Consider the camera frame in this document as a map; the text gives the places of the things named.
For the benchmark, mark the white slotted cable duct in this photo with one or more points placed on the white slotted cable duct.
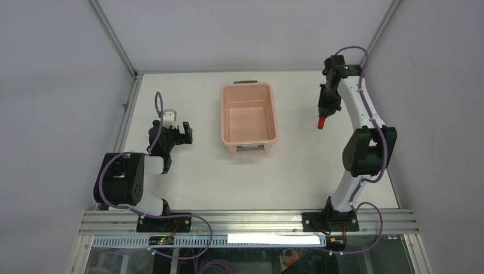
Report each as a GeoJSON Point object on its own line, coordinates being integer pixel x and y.
{"type": "Point", "coordinates": [221, 241]}

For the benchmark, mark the aluminium mounting rail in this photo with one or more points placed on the aluminium mounting rail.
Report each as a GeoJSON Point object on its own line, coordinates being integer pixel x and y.
{"type": "Point", "coordinates": [284, 222]}

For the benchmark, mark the aluminium frame post left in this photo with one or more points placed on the aluminium frame post left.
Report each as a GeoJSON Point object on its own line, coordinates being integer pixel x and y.
{"type": "Point", "coordinates": [112, 36]}

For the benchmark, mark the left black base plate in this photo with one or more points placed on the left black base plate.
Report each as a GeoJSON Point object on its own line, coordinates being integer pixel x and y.
{"type": "Point", "coordinates": [178, 223]}

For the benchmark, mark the aluminium frame post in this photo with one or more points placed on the aluminium frame post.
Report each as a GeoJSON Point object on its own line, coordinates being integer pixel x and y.
{"type": "Point", "coordinates": [383, 25]}
{"type": "Point", "coordinates": [112, 36]}

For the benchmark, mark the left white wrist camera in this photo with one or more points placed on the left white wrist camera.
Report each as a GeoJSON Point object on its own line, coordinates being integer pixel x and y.
{"type": "Point", "coordinates": [169, 118]}

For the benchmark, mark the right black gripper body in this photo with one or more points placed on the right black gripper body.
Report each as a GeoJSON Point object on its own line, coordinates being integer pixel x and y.
{"type": "Point", "coordinates": [329, 97]}

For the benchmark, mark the red-handled black screwdriver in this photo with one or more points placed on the red-handled black screwdriver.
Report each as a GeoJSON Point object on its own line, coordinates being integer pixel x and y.
{"type": "Point", "coordinates": [321, 121]}

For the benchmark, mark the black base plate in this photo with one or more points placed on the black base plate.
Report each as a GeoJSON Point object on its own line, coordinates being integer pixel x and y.
{"type": "Point", "coordinates": [178, 223]}
{"type": "Point", "coordinates": [330, 222]}

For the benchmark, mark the aluminium frame post right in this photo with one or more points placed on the aluminium frame post right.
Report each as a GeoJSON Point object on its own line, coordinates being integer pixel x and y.
{"type": "Point", "coordinates": [383, 25]}

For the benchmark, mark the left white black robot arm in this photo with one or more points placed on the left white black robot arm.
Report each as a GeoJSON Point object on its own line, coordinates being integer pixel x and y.
{"type": "Point", "coordinates": [120, 182]}

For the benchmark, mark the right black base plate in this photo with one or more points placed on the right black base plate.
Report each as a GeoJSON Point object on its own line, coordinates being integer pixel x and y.
{"type": "Point", "coordinates": [330, 222]}

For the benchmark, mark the pink plastic bin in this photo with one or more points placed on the pink plastic bin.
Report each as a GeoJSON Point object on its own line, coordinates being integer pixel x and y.
{"type": "Point", "coordinates": [248, 117]}

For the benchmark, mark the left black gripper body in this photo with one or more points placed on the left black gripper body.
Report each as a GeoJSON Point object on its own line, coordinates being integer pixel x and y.
{"type": "Point", "coordinates": [173, 135]}

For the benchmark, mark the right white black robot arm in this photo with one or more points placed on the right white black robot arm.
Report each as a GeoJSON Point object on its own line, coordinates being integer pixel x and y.
{"type": "Point", "coordinates": [367, 153]}

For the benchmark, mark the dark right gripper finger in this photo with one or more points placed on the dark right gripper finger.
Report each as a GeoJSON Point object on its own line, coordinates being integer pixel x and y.
{"type": "Point", "coordinates": [331, 111]}
{"type": "Point", "coordinates": [321, 112]}

